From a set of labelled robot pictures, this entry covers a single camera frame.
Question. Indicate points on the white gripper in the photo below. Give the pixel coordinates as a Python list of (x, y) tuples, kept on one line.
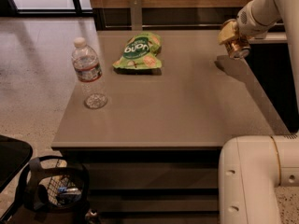
[(248, 22)]

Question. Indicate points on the green snack bag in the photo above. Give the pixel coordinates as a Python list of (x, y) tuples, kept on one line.
[(140, 53)]

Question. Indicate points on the clear plastic water bottle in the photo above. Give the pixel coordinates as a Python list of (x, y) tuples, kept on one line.
[(89, 73)]

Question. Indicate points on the grey side shelf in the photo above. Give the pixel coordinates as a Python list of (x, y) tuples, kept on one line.
[(269, 38)]

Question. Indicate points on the grey drawer cabinet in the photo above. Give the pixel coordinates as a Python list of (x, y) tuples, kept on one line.
[(152, 151)]

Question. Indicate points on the black chair seat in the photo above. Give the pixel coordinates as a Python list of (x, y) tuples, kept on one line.
[(14, 154)]

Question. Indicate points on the black mesh basket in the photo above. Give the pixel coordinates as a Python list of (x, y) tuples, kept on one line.
[(52, 190)]

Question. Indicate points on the orange soda can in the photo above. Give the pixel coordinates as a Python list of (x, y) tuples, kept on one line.
[(238, 49)]

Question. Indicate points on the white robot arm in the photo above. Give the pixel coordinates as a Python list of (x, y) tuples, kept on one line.
[(251, 167)]

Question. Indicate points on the left metal bracket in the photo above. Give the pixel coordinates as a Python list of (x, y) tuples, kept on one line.
[(136, 14)]

